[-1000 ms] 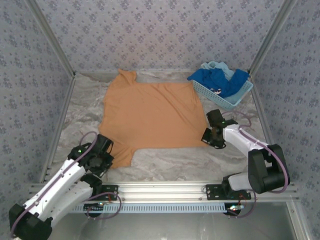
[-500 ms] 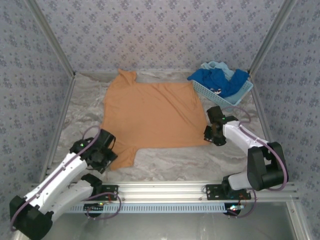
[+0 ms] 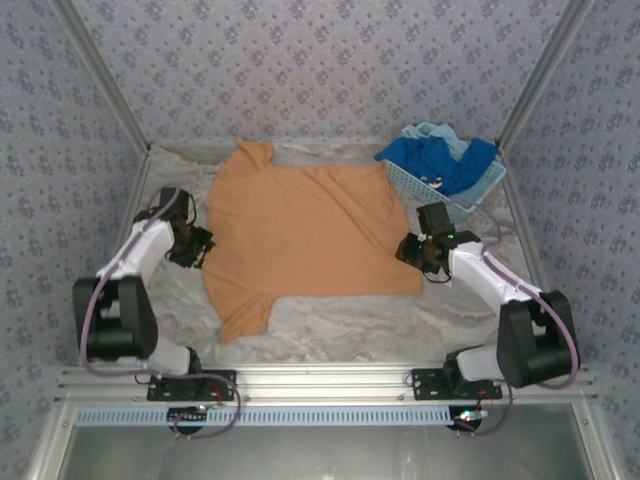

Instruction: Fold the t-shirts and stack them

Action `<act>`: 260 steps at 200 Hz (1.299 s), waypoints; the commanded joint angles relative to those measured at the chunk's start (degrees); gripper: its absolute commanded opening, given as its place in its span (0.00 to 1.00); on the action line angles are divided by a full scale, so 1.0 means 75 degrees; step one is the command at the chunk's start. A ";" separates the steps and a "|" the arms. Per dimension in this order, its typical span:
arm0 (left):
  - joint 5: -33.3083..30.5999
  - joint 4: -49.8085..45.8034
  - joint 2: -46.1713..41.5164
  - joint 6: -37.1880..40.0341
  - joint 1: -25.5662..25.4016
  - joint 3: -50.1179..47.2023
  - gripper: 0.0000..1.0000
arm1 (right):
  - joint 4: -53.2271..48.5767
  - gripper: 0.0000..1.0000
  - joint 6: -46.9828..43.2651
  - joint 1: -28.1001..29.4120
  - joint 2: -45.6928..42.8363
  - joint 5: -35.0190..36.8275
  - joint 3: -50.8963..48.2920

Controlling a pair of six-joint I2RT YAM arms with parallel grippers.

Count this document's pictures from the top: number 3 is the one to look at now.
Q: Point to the orange t-shirt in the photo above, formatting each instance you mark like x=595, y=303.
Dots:
x=300, y=225

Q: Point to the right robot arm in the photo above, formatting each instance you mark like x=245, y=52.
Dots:
x=480, y=270

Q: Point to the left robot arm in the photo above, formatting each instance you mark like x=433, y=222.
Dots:
x=145, y=245

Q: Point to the light blue plastic basket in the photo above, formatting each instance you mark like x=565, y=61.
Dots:
x=405, y=177

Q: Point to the dark blue t-shirt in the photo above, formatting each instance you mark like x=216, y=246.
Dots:
x=415, y=152

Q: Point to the light blue t-shirt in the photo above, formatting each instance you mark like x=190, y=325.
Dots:
x=440, y=131

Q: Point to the grey metal panel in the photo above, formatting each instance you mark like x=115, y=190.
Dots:
x=325, y=452

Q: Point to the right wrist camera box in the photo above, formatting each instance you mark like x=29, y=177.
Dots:
x=423, y=236

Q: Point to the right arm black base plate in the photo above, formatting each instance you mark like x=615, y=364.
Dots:
x=425, y=385

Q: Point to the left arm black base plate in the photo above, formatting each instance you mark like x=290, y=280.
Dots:
x=225, y=385

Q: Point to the aluminium rail beam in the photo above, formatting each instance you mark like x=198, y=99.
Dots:
x=320, y=382

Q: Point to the aluminium frame post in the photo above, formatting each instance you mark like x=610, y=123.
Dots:
x=100, y=75
x=545, y=75

